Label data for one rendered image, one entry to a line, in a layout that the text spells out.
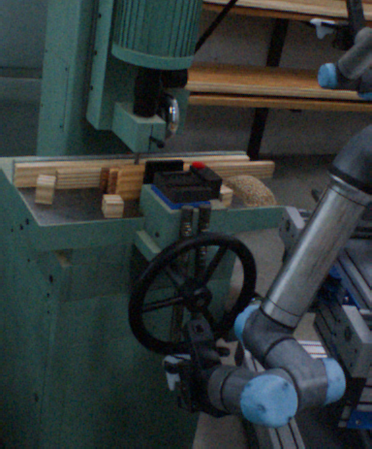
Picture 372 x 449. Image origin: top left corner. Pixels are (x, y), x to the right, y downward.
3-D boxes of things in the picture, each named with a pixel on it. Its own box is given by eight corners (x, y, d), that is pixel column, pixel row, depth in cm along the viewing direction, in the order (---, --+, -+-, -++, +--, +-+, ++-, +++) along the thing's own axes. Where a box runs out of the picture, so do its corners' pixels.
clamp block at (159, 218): (160, 252, 137) (167, 212, 134) (134, 221, 148) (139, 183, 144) (222, 245, 145) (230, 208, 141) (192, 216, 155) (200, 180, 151)
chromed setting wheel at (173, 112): (166, 148, 167) (173, 100, 162) (144, 130, 176) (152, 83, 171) (176, 147, 168) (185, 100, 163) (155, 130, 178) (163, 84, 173)
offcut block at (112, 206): (105, 217, 140) (107, 203, 139) (101, 208, 144) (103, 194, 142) (122, 217, 142) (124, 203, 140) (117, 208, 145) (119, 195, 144)
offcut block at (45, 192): (53, 196, 145) (55, 176, 144) (51, 205, 142) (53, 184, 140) (37, 194, 145) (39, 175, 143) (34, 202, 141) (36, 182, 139)
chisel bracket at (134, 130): (133, 159, 149) (139, 122, 146) (109, 136, 160) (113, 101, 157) (163, 158, 153) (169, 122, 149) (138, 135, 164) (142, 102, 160)
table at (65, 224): (49, 277, 127) (52, 250, 125) (8, 205, 151) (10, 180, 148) (302, 247, 157) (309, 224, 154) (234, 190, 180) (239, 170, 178)
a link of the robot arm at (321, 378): (313, 333, 117) (262, 343, 112) (356, 374, 109) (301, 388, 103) (302, 368, 121) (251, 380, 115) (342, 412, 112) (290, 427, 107)
